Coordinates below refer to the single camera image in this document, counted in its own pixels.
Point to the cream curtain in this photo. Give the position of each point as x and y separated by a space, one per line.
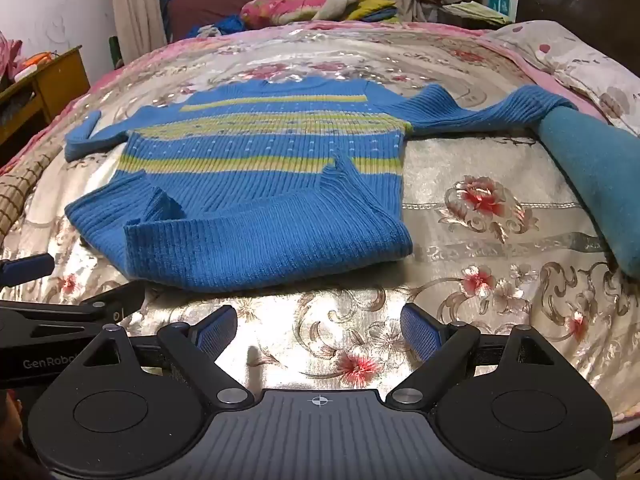
137 10

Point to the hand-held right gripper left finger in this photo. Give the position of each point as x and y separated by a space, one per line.
217 334

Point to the grey plush toy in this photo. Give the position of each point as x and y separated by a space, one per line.
336 4

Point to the blue knit cloth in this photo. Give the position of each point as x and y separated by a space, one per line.
222 26

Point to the pink floral cloth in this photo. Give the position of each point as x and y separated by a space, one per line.
9 55

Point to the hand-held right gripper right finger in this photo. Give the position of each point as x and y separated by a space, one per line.
419 334

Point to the yellow green folded cloth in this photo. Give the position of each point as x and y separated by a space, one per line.
372 9

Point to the blue striped knit sweater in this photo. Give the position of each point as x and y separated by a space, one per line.
260 180

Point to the pink floral folded quilt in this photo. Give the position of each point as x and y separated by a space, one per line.
280 7

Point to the white pink floral pillow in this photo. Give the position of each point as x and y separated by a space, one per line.
585 65

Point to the dark red headboard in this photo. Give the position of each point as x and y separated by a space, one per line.
210 5

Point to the orange item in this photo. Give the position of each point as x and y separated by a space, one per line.
39 59

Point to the teal cloth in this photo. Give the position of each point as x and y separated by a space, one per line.
595 170

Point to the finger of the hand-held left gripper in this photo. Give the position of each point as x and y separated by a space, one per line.
27 267
107 305

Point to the pale green folded cloth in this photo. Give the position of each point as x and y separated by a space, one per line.
475 12

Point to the floral satin bedspread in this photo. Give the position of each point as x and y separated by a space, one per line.
500 240

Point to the wooden cabinet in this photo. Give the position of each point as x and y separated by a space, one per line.
50 90

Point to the brown checked blanket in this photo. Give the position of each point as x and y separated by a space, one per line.
22 185

